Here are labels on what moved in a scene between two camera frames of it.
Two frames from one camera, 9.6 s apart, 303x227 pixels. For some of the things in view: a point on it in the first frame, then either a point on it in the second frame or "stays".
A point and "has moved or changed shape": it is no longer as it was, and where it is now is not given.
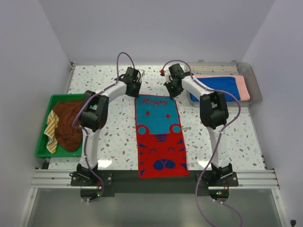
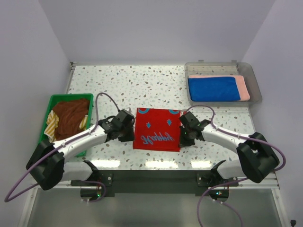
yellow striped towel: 52,122 stays
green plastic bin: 42,151 stays
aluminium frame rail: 264,178 stays
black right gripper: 173,94 -> 183,142
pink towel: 243,89 stays
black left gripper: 138,82 -> 130,136
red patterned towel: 160,147 has moved or changed shape
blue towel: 226,83 stays
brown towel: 69,138 stays
